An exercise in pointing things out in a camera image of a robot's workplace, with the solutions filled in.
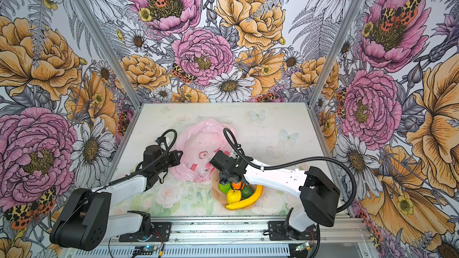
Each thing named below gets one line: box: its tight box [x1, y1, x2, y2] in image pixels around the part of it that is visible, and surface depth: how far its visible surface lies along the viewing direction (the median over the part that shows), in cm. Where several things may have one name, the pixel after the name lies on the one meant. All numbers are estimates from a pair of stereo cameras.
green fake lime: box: [218, 182, 231, 194], surface depth 81 cm
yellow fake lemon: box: [226, 188, 243, 205], surface depth 78 cm
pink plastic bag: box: [170, 119, 236, 183], surface depth 98 cm
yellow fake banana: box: [225, 184, 263, 210], surface depth 77 cm
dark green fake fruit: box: [241, 184, 255, 199], surface depth 80 cm
